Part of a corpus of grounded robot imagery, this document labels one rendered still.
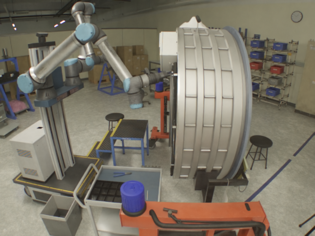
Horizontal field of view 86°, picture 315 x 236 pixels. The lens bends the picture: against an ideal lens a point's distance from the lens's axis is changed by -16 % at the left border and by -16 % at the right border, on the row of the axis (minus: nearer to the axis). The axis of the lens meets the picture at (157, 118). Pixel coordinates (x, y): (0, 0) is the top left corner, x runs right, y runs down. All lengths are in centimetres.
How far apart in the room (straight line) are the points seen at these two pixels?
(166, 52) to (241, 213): 108
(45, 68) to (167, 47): 87
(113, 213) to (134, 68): 761
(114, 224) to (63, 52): 143
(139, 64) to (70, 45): 775
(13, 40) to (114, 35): 426
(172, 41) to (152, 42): 929
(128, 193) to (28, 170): 172
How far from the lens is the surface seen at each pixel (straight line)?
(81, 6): 215
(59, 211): 245
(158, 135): 326
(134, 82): 134
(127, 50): 873
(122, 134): 257
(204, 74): 130
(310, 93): 602
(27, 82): 162
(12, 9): 1117
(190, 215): 105
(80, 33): 137
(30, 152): 230
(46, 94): 180
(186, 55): 136
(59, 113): 230
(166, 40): 147
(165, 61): 143
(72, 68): 216
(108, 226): 187
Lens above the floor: 177
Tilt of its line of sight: 23 degrees down
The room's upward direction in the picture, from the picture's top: straight up
